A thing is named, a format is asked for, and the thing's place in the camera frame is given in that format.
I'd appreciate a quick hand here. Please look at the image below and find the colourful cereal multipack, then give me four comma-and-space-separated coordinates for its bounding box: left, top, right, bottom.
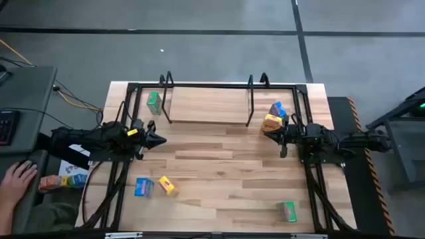
39, 173, 88, 193

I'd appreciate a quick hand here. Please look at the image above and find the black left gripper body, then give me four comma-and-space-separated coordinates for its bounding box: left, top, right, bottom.
127, 119, 157, 161

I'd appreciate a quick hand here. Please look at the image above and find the thin black cable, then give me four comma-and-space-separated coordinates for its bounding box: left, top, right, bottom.
0, 55, 36, 68
52, 78, 104, 129
0, 107, 74, 130

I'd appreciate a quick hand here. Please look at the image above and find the blue mini cereal box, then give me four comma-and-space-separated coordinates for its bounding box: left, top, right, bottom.
268, 101, 288, 118
134, 177, 155, 199

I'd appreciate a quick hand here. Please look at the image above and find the black backlit keyboard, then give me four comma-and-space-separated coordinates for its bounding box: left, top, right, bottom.
0, 110, 20, 147

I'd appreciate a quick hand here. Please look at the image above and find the dark grey metal cart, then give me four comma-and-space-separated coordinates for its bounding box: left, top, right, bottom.
365, 86, 425, 193

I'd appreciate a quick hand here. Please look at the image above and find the green mini cereal box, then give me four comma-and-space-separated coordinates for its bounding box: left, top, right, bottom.
276, 200, 298, 223
146, 91, 163, 116

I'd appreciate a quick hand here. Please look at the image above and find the person's leg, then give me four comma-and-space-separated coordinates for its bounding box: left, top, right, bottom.
25, 201, 80, 234

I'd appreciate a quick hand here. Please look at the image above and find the yellow mini cereal box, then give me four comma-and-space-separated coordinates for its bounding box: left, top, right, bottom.
260, 114, 284, 133
158, 175, 177, 197

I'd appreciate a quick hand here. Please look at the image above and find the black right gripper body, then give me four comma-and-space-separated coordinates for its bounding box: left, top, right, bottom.
280, 114, 301, 159

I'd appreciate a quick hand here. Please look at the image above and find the silver metal bracket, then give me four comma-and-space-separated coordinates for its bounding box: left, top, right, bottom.
105, 232, 143, 239
290, 233, 329, 239

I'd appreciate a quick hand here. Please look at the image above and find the black metal beam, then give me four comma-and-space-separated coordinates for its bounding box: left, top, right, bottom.
35, 132, 91, 171

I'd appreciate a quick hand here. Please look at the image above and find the black looped cable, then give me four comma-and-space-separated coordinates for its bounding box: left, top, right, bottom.
81, 160, 106, 227

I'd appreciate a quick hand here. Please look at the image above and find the yellow cable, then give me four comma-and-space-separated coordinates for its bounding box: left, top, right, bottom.
0, 39, 102, 112

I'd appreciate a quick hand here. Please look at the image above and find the white printed cardboard box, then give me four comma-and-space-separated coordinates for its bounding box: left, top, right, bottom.
58, 144, 91, 177

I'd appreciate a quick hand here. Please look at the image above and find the black mat with hazard stripe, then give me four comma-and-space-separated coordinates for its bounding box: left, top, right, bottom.
327, 96, 396, 236

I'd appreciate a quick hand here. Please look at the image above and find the grey desk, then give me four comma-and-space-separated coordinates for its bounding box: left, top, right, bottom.
0, 65, 58, 235

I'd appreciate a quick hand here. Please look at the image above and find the person's hand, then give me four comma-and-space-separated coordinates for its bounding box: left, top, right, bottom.
0, 160, 38, 207

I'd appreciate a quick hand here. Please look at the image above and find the black aluminium table frame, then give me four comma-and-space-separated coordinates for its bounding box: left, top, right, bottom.
79, 82, 358, 232

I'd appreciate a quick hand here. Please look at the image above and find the person's forearm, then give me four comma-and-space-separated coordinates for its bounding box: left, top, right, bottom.
0, 195, 18, 237

